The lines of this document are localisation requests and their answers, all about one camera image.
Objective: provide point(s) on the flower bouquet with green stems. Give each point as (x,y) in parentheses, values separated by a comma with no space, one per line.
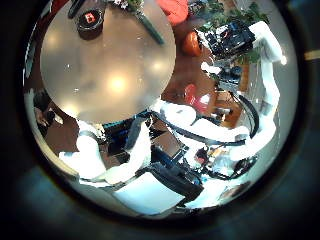
(150,26)

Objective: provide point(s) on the green leafy plant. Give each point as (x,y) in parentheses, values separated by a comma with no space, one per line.
(216,16)

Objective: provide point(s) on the orange round pouf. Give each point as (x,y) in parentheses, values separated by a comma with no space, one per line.
(191,43)

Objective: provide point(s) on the orange sofa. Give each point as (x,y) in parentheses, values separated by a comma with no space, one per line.
(175,11)

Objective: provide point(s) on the black control box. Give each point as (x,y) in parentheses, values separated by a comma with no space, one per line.
(115,140)

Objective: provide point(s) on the red plastic object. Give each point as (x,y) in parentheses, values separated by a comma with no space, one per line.
(192,95)

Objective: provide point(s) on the person in grey top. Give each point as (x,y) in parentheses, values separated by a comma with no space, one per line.
(41,106)

